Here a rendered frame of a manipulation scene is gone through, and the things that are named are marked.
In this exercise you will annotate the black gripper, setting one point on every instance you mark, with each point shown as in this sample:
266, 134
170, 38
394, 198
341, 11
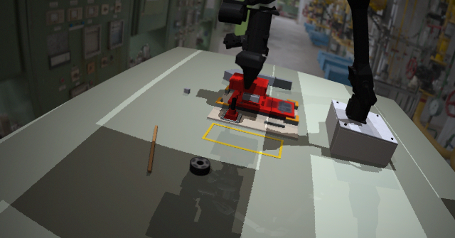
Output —
252, 59

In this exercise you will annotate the black toy tyre with grey hub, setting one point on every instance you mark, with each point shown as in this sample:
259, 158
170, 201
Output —
199, 166

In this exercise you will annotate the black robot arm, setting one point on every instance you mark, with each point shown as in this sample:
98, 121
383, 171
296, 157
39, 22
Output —
360, 74

